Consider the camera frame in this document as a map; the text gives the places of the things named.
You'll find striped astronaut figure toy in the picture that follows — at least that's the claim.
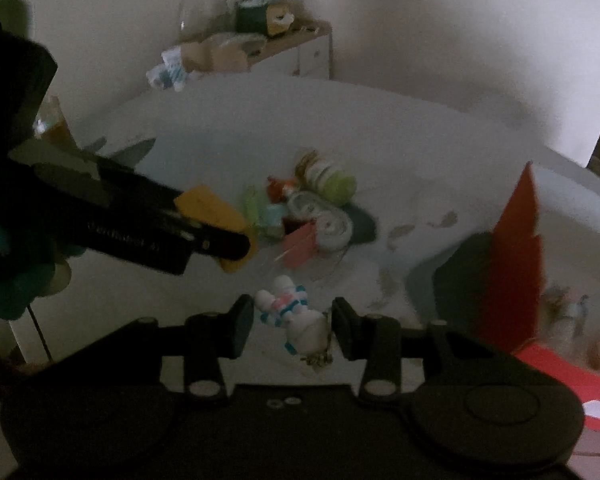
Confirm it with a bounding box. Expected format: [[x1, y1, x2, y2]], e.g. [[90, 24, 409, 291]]
[[254, 275, 330, 358]]

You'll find dark green round pad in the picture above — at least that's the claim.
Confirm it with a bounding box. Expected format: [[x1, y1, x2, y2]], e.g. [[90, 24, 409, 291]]
[[342, 203, 377, 245]]

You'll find grey correction tape dispenser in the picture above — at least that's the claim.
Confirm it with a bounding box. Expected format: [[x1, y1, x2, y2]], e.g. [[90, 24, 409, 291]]
[[287, 191, 353, 252]]

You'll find green highlighter pen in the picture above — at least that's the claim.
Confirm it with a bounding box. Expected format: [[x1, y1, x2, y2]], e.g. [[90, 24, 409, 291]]
[[242, 185, 261, 226]]

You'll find orange toy figure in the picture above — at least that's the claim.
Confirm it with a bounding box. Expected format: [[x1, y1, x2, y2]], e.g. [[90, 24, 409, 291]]
[[266, 177, 299, 204]]

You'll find white blue tube package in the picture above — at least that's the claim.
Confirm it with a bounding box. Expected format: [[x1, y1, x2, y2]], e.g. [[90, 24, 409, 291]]
[[146, 47, 187, 92]]

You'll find green lidded snack jar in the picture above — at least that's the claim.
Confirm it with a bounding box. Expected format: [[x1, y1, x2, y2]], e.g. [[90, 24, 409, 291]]
[[294, 151, 358, 207]]

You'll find brown paper bag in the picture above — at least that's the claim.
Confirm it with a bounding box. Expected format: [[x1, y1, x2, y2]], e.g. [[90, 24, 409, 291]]
[[180, 41, 249, 73]]

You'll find red and white cardboard box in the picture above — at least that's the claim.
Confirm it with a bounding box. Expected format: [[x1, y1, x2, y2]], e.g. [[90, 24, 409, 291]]
[[477, 162, 600, 457]]

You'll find pink blue toy figure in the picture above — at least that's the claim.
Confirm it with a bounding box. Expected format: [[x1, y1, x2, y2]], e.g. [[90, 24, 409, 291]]
[[538, 285, 588, 358]]

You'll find white wooden dresser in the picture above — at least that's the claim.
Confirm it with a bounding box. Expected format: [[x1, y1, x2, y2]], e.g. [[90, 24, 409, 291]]
[[248, 21, 332, 80]]

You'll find green tissue box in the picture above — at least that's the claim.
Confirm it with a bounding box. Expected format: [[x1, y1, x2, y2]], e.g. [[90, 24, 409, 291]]
[[235, 0, 296, 38]]

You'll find orange handled tool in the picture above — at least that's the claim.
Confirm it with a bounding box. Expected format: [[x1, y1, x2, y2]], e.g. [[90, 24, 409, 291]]
[[274, 219, 317, 270]]

